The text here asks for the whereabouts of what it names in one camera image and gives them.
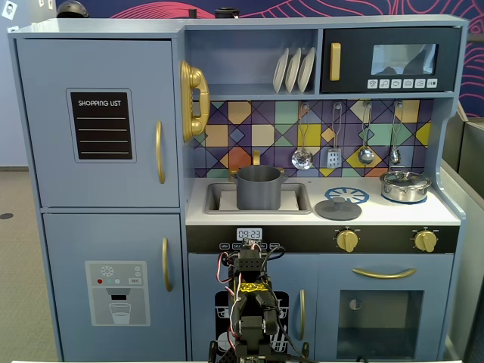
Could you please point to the gold toy telephone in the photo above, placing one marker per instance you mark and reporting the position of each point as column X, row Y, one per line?
column 202, row 94

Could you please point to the gray toy sink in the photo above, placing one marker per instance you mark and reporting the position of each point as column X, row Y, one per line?
column 211, row 196

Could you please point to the black toy microwave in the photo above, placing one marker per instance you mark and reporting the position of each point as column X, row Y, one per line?
column 355, row 56

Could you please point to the gold toy faucet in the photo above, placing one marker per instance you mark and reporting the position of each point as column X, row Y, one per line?
column 257, row 157

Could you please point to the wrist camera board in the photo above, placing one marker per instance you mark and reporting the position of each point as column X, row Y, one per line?
column 252, row 244

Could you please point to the black round object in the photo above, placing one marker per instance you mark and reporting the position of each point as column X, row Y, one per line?
column 226, row 13

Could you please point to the black stove control panel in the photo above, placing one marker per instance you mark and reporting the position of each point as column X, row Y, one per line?
column 302, row 240

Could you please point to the gray plastic pot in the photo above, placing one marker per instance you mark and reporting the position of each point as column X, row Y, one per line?
column 259, row 189

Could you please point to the shiny steel pot lid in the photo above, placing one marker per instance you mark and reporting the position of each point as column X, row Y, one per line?
column 404, row 177

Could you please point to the blue dishwasher door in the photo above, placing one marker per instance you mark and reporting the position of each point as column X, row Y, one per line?
column 200, row 272

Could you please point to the black helmet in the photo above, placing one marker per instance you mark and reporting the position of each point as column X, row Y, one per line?
column 72, row 9

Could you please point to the steel ladle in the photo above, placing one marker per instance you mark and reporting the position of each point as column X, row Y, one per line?
column 366, row 155

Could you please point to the paper face picture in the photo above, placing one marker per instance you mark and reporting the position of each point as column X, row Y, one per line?
column 9, row 10

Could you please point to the white toy plate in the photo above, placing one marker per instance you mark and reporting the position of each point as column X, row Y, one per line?
column 280, row 72
column 306, row 70
column 293, row 72

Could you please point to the gold stove knob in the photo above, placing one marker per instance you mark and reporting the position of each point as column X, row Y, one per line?
column 347, row 240
column 425, row 241

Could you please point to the steel slotted spatula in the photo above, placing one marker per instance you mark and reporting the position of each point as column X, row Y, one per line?
column 334, row 159

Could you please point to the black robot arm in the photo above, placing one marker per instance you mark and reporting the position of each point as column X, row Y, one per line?
column 249, row 325

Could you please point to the blue freezer door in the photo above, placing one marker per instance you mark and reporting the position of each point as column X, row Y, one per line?
column 68, row 264

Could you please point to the gray ice dispenser panel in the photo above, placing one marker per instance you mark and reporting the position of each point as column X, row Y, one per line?
column 117, row 295

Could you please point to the blue fridge door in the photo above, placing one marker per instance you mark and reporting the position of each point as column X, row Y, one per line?
column 45, row 113

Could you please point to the steel skimmer spoon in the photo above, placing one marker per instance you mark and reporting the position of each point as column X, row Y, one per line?
column 301, row 158

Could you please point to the black floor disc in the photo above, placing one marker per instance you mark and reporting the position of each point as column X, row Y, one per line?
column 5, row 216

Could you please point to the blue oven door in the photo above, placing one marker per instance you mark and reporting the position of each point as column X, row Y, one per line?
column 329, row 272

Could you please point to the gray round lid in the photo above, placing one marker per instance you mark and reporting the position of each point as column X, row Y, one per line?
column 332, row 213

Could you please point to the black shopping list board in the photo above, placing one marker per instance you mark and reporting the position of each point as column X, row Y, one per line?
column 101, row 126

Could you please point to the blue wooden toy kitchen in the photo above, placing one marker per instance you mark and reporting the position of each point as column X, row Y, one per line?
column 113, row 27

